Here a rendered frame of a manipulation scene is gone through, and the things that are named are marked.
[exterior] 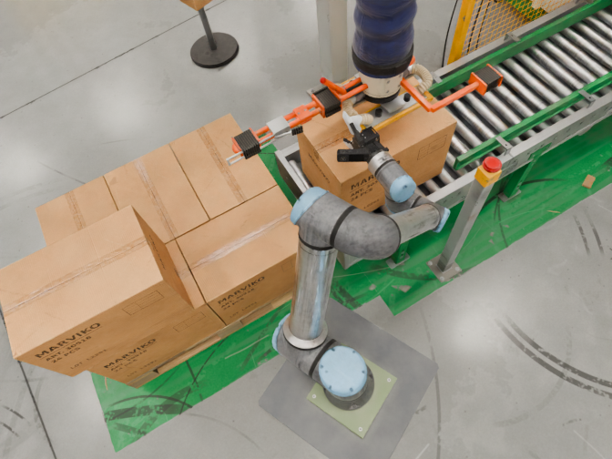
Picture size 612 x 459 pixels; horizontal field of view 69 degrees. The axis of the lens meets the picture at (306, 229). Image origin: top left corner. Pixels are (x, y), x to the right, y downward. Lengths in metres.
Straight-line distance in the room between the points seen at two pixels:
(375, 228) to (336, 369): 0.58
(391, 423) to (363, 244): 0.87
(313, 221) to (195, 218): 1.36
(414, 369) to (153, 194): 1.60
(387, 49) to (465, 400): 1.77
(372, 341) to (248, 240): 0.83
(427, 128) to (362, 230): 1.08
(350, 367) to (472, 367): 1.25
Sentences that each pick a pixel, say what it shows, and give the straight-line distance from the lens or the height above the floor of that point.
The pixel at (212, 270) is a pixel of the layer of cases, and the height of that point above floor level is 0.54.
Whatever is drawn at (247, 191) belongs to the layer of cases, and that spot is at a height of 0.54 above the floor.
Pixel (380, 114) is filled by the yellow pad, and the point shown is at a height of 1.13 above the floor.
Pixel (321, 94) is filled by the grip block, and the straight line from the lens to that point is 1.80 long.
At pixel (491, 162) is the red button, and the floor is 1.04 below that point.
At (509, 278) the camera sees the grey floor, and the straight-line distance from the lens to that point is 2.86.
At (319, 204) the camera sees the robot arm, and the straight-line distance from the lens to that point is 1.10.
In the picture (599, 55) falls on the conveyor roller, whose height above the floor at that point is 0.54.
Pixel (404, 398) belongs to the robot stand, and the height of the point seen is 0.75.
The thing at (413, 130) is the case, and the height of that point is 0.95.
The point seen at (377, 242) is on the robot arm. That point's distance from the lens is 1.08.
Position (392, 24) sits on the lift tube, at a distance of 1.62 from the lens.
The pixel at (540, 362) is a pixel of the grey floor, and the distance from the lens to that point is 2.76.
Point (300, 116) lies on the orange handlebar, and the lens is 1.74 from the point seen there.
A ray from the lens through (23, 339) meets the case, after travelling 2.02.
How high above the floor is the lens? 2.52
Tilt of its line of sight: 62 degrees down
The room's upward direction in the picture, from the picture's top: 11 degrees counter-clockwise
